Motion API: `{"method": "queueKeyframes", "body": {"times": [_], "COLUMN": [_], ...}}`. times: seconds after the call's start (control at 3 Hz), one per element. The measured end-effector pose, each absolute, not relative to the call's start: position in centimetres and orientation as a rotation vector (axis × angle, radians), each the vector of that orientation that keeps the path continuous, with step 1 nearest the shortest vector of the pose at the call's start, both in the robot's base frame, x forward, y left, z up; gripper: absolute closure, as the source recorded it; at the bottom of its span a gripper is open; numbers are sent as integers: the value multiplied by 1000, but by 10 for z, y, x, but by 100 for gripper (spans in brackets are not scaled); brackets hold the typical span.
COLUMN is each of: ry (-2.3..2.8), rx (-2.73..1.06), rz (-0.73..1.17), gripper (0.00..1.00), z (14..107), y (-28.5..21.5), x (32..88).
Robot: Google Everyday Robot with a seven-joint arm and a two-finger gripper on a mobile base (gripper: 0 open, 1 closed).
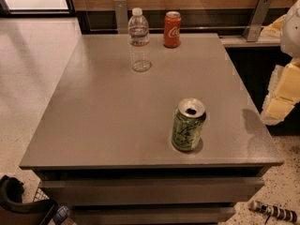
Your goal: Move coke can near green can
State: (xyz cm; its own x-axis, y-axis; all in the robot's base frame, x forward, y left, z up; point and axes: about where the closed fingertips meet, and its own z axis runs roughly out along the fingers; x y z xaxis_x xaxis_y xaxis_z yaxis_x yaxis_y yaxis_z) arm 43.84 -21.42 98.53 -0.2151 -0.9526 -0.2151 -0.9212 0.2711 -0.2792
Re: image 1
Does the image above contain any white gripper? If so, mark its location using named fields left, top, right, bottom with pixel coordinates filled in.
left=261, top=0, right=300, bottom=120

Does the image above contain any orange coke can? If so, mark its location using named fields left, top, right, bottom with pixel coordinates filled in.
left=163, top=11, right=181, bottom=48

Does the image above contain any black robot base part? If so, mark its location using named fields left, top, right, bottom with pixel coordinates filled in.
left=0, top=175, right=58, bottom=225

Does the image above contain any green soda can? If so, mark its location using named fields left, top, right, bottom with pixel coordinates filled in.
left=172, top=98, right=206, bottom=152

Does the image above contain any clear plastic water bottle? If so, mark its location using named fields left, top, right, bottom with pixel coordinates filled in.
left=128, top=7, right=152, bottom=72

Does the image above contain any black white striped tool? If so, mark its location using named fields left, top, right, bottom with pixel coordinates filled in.
left=248, top=201, right=300, bottom=225

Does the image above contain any grey cabinet with drawers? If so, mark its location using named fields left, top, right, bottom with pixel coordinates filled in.
left=21, top=34, right=283, bottom=225

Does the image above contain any blue cap object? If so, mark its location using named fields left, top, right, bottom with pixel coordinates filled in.
left=52, top=206, right=69, bottom=225

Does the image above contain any right metal bracket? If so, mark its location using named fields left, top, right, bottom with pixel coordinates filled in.
left=243, top=0, right=273, bottom=42

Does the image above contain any metal bracket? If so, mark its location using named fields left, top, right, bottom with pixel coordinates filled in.
left=243, top=0, right=273, bottom=42
left=113, top=0, right=128, bottom=34

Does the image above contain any left metal bracket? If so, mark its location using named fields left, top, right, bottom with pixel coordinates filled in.
left=113, top=0, right=128, bottom=34

